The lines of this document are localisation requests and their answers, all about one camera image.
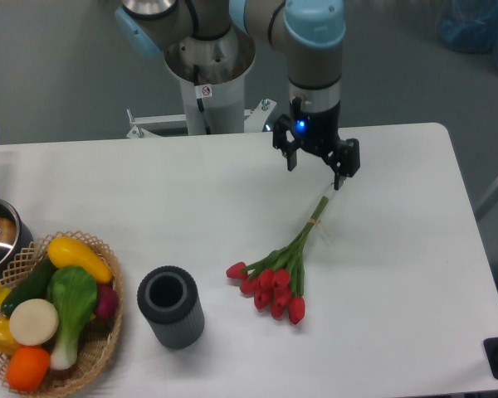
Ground black cable on pedestal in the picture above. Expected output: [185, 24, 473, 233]
[192, 64, 212, 135]

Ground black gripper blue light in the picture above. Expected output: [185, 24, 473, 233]
[272, 97, 360, 190]

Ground dark grey ribbed vase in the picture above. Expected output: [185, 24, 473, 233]
[137, 265, 205, 349]

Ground round beige bun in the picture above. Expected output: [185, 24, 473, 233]
[9, 298, 59, 346]

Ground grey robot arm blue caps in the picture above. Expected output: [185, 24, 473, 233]
[115, 1, 360, 188]

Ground dark green cucumber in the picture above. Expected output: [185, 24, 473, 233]
[0, 257, 57, 316]

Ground dark red radish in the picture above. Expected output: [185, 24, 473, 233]
[94, 284, 119, 319]

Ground yellow squash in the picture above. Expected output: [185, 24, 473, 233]
[46, 236, 113, 284]

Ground yellow bell pepper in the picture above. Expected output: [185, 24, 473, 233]
[0, 315, 21, 357]

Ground green bok choy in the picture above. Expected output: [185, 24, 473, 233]
[46, 265, 97, 371]

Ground orange fruit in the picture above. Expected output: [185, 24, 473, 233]
[6, 346, 50, 392]

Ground blue plastic bags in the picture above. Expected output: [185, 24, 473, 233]
[436, 1, 498, 68]

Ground red tulip bouquet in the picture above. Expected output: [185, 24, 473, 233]
[225, 183, 334, 325]

